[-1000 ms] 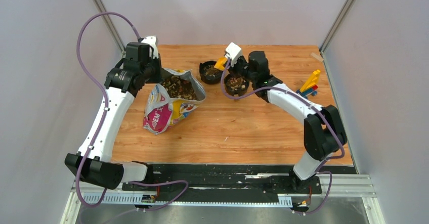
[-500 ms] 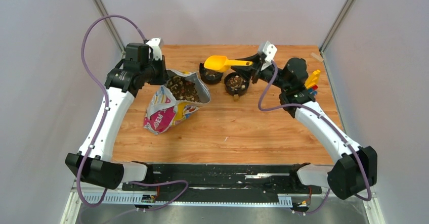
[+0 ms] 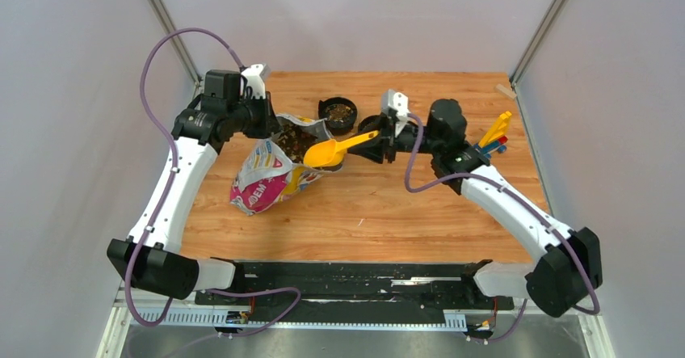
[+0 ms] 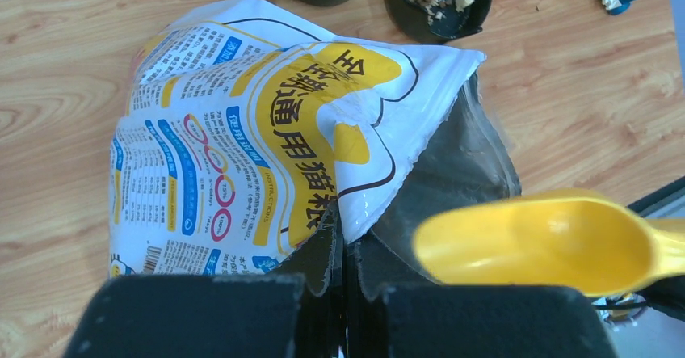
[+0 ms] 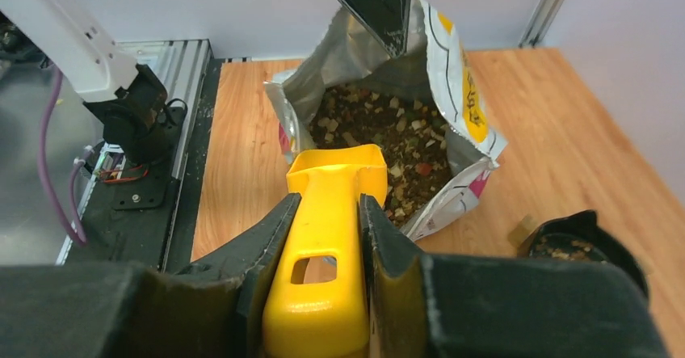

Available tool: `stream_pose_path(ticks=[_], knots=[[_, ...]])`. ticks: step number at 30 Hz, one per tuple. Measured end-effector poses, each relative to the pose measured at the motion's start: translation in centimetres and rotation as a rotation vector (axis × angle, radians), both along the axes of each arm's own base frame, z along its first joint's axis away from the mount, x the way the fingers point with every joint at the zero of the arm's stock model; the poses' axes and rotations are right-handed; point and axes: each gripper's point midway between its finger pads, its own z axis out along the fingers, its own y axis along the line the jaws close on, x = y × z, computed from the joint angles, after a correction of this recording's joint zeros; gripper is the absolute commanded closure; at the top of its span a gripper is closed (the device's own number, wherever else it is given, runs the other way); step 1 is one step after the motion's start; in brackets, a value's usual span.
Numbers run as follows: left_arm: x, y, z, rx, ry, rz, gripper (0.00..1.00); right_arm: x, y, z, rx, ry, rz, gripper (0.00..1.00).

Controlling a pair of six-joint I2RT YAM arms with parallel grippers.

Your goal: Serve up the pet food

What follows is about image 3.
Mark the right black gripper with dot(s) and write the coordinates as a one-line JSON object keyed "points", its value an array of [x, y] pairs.
{"points": [[374, 149]]}

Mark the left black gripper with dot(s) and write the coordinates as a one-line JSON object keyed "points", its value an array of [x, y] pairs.
{"points": [[270, 124]]}

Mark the pet food bag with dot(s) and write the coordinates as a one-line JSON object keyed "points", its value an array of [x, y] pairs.
{"points": [[268, 177]]}

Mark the yellow plastic scoop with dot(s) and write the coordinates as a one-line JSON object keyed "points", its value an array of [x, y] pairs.
{"points": [[332, 152]]}

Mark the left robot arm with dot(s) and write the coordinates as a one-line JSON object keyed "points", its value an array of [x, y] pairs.
{"points": [[149, 259]]}

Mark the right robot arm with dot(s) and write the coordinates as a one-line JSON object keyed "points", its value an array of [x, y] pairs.
{"points": [[565, 268]]}

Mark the pet food kibble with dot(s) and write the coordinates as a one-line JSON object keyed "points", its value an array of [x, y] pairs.
{"points": [[294, 141]]}

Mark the black bowl right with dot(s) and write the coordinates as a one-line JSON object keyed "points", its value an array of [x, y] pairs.
{"points": [[368, 124]]}

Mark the black bowl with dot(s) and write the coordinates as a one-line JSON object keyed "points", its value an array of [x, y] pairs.
{"points": [[368, 124], [339, 114]]}

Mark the black bowl left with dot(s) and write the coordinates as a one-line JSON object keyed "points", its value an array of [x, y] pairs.
{"points": [[339, 114]]}

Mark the colourful toy block figure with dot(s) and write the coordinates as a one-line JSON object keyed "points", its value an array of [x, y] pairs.
{"points": [[495, 139]]}

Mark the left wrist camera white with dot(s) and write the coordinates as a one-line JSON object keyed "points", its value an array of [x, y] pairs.
{"points": [[256, 76]]}

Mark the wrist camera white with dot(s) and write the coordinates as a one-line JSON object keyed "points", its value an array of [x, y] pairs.
{"points": [[256, 76], [397, 102]]}

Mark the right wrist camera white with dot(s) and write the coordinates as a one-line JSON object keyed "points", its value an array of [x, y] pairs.
{"points": [[397, 102]]}

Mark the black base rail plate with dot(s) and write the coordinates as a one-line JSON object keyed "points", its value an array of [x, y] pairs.
{"points": [[359, 293]]}

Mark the left aluminium frame post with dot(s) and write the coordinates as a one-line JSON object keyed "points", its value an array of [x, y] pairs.
{"points": [[167, 23]]}

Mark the aluminium frame post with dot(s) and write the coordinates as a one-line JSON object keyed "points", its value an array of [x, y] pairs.
{"points": [[549, 18], [167, 23]]}

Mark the right aluminium frame post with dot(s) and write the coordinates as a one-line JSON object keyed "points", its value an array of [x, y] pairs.
{"points": [[549, 18]]}

